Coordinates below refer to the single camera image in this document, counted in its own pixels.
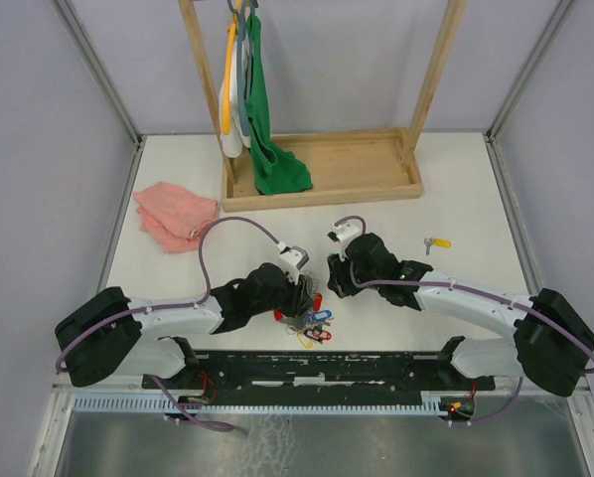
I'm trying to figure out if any grey key holder with rings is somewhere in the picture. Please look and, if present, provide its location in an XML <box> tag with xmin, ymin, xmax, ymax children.
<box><xmin>273</xmin><ymin>271</ymin><xmax>334</xmax><ymax>350</ymax></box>

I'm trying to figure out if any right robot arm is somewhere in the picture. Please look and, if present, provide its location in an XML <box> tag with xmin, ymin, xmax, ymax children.
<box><xmin>327</xmin><ymin>224</ymin><xmax>594</xmax><ymax>398</ymax></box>

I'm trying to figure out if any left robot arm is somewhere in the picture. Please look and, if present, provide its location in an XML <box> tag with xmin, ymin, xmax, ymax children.
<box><xmin>55</xmin><ymin>263</ymin><xmax>315</xmax><ymax>388</ymax></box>

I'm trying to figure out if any yellow tag key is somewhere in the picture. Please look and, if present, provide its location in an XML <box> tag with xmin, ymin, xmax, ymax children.
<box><xmin>424</xmin><ymin>238</ymin><xmax>452</xmax><ymax>255</ymax></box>

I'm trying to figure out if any wooden clothes rack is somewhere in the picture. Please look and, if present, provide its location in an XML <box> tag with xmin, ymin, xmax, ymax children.
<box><xmin>177</xmin><ymin>0</ymin><xmax>470</xmax><ymax>214</ymax></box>

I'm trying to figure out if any green hanging garment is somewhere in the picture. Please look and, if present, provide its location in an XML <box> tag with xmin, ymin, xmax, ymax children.
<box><xmin>245</xmin><ymin>14</ymin><xmax>313</xmax><ymax>196</ymax></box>

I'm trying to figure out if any pink folded cloth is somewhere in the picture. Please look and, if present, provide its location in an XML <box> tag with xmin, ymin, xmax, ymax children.
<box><xmin>133</xmin><ymin>182</ymin><xmax>220</xmax><ymax>253</ymax></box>

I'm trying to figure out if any white hanging garment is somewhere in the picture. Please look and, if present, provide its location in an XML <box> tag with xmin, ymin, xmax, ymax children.
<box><xmin>219</xmin><ymin>47</ymin><xmax>251</xmax><ymax>158</ymax></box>

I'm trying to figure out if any grey clothes hanger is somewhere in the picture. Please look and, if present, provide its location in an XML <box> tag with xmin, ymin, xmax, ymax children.
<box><xmin>224</xmin><ymin>0</ymin><xmax>258</xmax><ymax>148</ymax></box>

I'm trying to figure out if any yellow clothes hanger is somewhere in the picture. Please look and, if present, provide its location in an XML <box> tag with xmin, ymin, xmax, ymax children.
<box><xmin>221</xmin><ymin>13</ymin><xmax>238</xmax><ymax>135</ymax></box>

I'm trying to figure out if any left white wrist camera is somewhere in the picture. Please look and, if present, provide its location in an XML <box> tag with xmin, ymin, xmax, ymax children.
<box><xmin>277</xmin><ymin>242</ymin><xmax>309</xmax><ymax>282</ymax></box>

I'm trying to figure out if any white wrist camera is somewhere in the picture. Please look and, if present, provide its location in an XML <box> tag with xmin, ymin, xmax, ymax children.
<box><xmin>277</xmin><ymin>242</ymin><xmax>309</xmax><ymax>282</ymax></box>
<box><xmin>327</xmin><ymin>219</ymin><xmax>367</xmax><ymax>260</ymax></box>

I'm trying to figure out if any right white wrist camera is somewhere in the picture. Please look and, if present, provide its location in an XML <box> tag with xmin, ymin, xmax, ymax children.
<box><xmin>327</xmin><ymin>219</ymin><xmax>367</xmax><ymax>260</ymax></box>

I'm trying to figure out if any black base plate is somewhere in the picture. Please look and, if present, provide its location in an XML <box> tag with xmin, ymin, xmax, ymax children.
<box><xmin>161</xmin><ymin>350</ymin><xmax>496</xmax><ymax>402</ymax></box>

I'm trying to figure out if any grey cable duct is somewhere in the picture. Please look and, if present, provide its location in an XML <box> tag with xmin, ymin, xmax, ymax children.
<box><xmin>73</xmin><ymin>387</ymin><xmax>448</xmax><ymax>416</ymax></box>

